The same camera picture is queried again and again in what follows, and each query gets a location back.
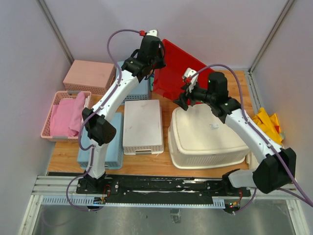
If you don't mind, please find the blue perforated basket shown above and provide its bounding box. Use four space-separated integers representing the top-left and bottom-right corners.
77 113 124 170

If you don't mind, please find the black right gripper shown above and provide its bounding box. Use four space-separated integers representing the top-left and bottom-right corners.
173 80 215 111

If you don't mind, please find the large white laundry basket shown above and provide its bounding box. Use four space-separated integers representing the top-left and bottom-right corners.
168 104 250 169

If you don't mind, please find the pink basket with cloth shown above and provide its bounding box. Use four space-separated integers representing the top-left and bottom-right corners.
41 91 91 142

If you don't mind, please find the light blue upturned basket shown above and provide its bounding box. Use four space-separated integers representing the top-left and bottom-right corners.
113 61 150 103

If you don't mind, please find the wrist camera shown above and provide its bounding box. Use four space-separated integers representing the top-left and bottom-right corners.
182 68 199 93
139 29 158 37

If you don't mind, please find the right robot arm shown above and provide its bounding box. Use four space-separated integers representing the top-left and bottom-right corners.
174 68 296 196

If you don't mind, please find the patterned white cloth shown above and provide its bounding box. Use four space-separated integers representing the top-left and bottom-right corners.
246 151 259 169

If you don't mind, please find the yellow cloth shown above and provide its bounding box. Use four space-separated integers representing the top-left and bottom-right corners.
252 107 283 145

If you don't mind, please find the red plastic tray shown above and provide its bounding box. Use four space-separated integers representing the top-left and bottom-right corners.
153 39 205 100

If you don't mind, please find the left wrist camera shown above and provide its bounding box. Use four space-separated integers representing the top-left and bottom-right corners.
139 29 158 37

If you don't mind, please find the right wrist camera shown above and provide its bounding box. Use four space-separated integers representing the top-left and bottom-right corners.
182 68 199 93

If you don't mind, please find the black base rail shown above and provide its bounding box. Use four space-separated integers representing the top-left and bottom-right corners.
76 174 251 205

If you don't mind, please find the pink perforated basket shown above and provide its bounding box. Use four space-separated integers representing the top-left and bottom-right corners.
63 60 116 96

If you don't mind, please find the pink cloth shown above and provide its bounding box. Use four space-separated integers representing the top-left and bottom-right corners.
50 92 86 137

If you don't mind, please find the small white perforated basket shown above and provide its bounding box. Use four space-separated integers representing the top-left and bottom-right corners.
123 99 164 155

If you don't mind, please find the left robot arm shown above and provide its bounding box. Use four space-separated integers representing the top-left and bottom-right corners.
80 29 166 194

